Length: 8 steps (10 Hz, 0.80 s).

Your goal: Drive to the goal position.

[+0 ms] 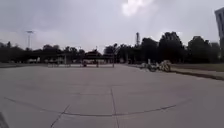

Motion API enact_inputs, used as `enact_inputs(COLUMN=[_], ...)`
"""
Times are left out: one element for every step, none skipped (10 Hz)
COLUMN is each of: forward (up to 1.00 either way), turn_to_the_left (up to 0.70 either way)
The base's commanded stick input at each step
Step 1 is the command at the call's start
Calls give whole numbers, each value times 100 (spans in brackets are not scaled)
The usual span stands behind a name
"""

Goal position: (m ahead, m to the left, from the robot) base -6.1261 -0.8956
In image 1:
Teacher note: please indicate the low open shelter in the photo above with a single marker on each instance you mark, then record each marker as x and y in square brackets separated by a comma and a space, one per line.
[97, 56]

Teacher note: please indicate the grey paved plaza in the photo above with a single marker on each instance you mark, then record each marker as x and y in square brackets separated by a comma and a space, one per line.
[100, 90]

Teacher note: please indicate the distant slender tower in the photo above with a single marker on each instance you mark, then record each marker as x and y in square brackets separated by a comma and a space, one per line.
[137, 38]

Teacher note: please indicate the group of parked bicycles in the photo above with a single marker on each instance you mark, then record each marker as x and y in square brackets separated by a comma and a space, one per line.
[159, 66]

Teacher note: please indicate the row of dark trees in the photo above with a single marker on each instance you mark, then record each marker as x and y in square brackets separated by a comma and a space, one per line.
[170, 48]

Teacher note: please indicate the tall floodlight pole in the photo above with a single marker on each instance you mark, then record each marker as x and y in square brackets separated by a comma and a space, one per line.
[29, 38]

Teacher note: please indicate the grass strip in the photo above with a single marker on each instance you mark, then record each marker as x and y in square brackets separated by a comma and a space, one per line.
[200, 66]

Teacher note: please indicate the grey side path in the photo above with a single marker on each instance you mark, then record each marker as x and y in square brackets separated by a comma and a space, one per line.
[203, 73]

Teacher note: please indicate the tall grey building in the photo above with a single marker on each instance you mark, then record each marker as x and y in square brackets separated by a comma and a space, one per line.
[220, 23]

